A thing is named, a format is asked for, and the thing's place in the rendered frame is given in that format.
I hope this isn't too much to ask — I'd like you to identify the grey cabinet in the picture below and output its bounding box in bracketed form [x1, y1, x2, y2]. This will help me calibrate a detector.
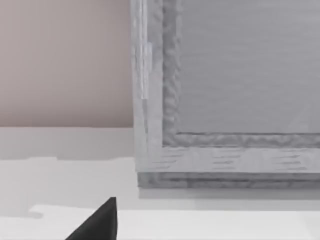
[129, 0, 320, 190]

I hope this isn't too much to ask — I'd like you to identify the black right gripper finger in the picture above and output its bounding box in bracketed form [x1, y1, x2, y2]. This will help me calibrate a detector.
[65, 196, 118, 240]

